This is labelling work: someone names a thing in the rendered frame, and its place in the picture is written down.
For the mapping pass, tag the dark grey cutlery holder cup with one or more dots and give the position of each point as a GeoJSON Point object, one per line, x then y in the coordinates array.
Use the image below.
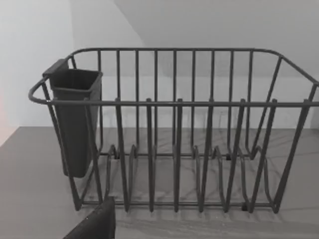
{"type": "Point", "coordinates": [74, 119]}

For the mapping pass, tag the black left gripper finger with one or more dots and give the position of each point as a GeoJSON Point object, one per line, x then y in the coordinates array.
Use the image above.
{"type": "Point", "coordinates": [99, 224]}

